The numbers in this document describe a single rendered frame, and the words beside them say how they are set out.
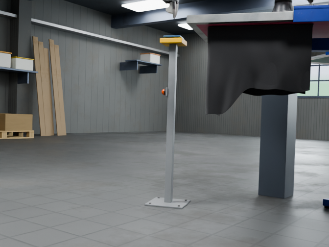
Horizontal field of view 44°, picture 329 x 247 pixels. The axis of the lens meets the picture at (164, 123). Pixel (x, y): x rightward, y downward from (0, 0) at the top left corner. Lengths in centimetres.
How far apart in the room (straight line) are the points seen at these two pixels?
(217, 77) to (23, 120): 626
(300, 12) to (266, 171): 124
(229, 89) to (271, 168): 96
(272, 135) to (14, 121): 581
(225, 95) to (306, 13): 51
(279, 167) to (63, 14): 816
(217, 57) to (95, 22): 905
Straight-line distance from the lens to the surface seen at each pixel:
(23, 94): 904
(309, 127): 1155
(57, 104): 920
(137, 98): 1200
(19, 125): 795
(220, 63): 201
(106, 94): 1107
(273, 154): 281
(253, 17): 196
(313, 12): 195
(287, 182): 284
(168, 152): 239
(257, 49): 200
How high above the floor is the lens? 52
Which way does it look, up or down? 1 degrees down
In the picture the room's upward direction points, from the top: 2 degrees clockwise
